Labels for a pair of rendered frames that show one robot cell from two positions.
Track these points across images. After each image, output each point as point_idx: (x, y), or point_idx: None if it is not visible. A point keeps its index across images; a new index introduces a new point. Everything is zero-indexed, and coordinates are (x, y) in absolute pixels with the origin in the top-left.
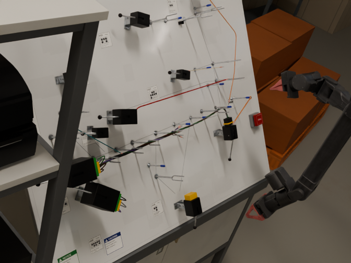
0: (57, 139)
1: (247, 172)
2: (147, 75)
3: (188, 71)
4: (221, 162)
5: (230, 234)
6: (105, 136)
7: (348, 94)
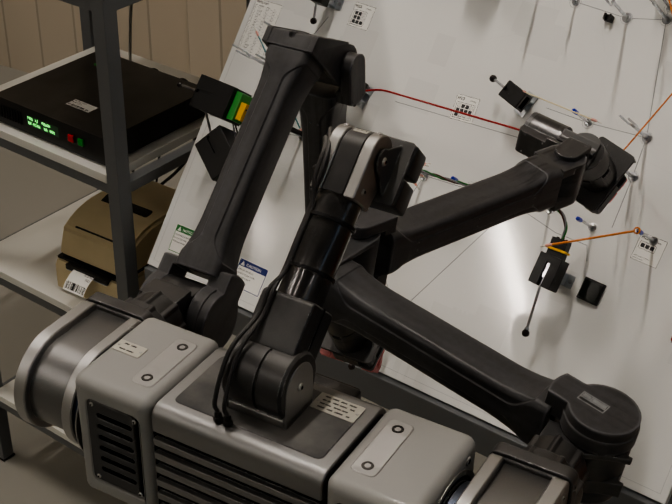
0: None
1: None
2: (472, 73)
3: (520, 91)
4: (533, 343)
5: None
6: None
7: (534, 172)
